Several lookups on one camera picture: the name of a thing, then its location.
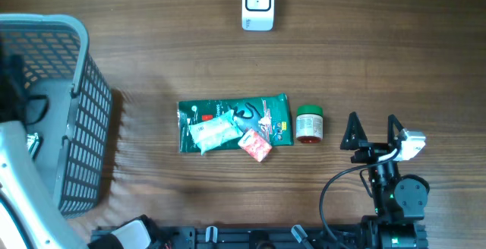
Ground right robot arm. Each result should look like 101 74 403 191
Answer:
340 112 430 249

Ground white wipes packet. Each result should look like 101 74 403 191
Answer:
189 109 243 155

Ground green lid jar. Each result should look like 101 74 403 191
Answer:
295 105 323 143

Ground grey plastic mesh basket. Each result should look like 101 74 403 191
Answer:
1 14 112 218

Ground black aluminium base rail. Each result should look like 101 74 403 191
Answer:
90 224 429 249

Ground red white snack packet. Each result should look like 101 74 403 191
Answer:
238 129 272 162

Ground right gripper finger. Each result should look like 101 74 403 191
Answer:
387 114 403 145
340 112 369 150

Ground green 3M glove package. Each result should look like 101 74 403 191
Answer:
177 93 293 153

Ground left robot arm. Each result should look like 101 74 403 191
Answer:
1 55 87 248

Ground white barcode scanner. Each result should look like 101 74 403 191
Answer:
241 0 275 31

